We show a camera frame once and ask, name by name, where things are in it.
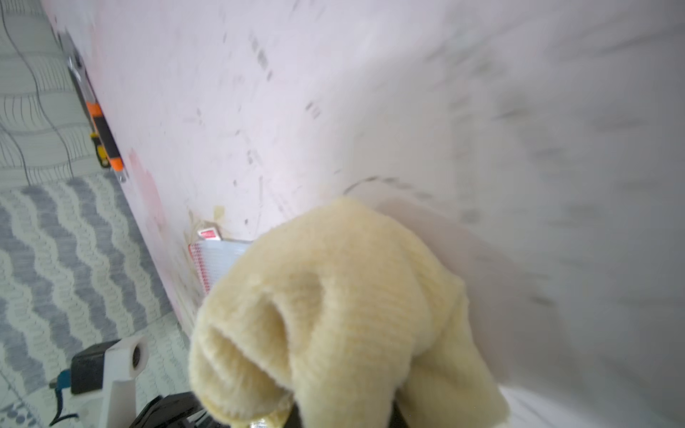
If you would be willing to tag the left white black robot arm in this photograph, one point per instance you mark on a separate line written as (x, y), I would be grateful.
(99, 389)

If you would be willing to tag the orange handled adjustable wrench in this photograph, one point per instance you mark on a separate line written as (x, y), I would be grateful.
(106, 148)

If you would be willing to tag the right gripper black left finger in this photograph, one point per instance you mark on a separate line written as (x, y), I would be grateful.
(294, 419)

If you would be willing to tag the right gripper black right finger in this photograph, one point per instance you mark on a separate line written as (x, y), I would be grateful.
(397, 420)

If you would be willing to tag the yellow microfiber cloth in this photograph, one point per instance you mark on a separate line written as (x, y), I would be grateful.
(346, 315)

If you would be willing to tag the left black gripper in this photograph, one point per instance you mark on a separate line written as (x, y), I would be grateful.
(177, 410)

